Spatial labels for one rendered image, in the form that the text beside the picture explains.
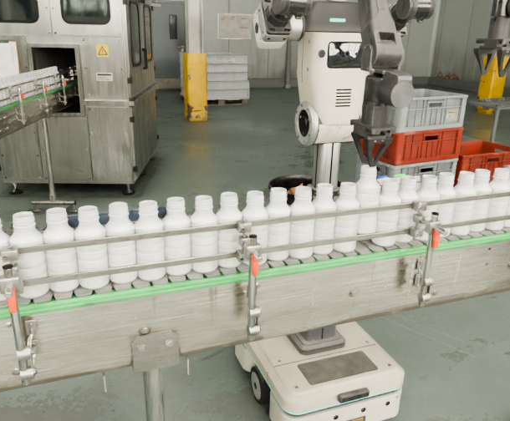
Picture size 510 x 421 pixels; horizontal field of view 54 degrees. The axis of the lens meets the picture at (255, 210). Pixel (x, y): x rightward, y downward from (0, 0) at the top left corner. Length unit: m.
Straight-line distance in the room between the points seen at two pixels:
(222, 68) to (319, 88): 8.86
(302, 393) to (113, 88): 3.38
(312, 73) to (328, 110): 0.14
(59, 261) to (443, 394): 1.88
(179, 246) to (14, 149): 4.05
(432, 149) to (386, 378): 1.98
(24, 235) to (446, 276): 1.01
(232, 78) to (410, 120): 7.50
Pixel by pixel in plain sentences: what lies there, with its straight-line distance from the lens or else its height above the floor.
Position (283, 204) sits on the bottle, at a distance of 1.12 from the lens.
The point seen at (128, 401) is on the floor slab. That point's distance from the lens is 2.35.
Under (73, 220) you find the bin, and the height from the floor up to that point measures 0.93.
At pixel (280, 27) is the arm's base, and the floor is 1.51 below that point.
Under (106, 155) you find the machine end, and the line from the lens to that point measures 4.79.
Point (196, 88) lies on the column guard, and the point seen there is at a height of 0.55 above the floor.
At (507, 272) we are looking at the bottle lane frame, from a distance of 1.57.
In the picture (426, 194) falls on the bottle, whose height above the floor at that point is 1.13.
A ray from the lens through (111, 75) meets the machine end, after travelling 4.65.
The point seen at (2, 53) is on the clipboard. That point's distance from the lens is 4.92.
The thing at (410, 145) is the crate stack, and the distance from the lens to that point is 3.53.
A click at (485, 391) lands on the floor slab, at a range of 2.60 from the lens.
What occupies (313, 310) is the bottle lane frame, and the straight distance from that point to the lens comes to 1.23.
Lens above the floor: 1.50
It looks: 20 degrees down
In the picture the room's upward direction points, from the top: 1 degrees clockwise
